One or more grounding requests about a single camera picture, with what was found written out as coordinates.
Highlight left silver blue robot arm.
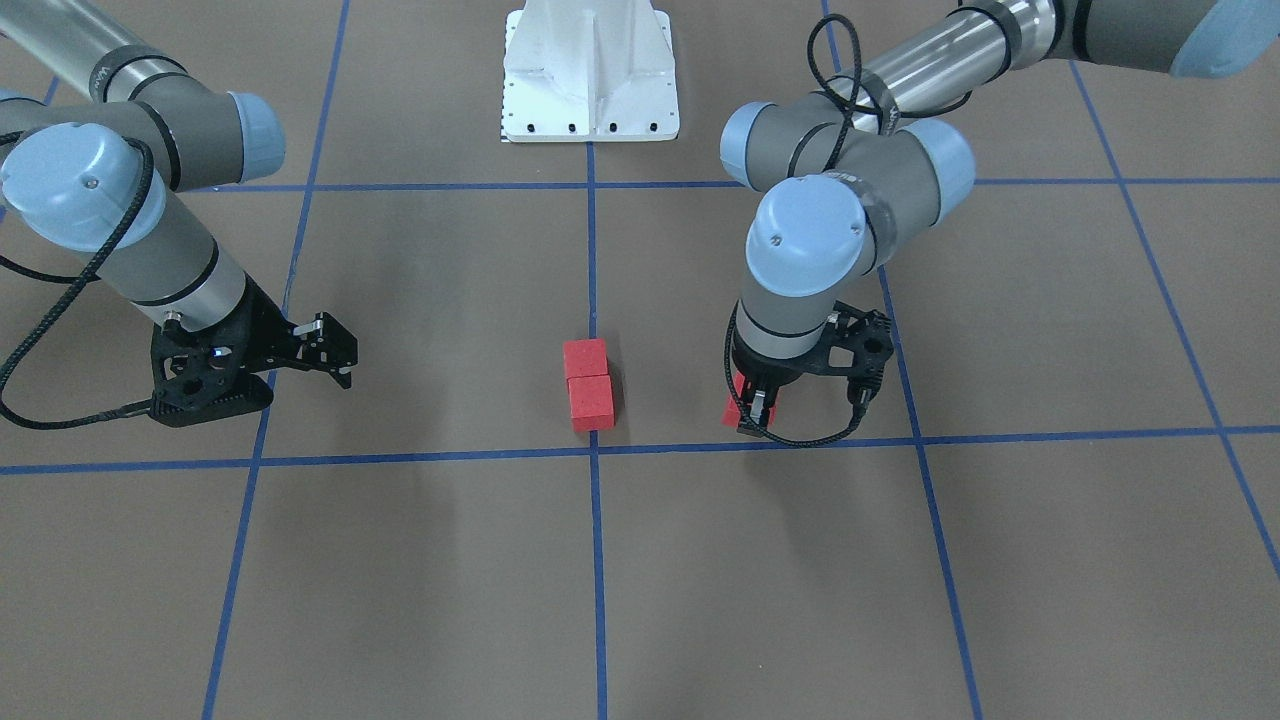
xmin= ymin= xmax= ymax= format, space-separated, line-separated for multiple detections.
xmin=719 ymin=1 xmax=1277 ymax=439

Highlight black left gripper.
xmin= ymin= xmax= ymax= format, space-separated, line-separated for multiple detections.
xmin=730 ymin=301 xmax=893 ymax=436

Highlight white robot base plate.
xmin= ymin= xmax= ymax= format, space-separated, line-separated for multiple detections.
xmin=500 ymin=1 xmax=681 ymax=143

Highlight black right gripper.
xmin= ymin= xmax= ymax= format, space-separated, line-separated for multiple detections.
xmin=148 ymin=279 xmax=358 ymax=428

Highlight red block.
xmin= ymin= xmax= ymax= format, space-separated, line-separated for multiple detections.
xmin=719 ymin=370 xmax=773 ymax=434
xmin=567 ymin=374 xmax=617 ymax=433
xmin=562 ymin=338 xmax=611 ymax=380

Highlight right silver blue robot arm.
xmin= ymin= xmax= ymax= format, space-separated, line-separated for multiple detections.
xmin=1 ymin=1 xmax=358 ymax=430

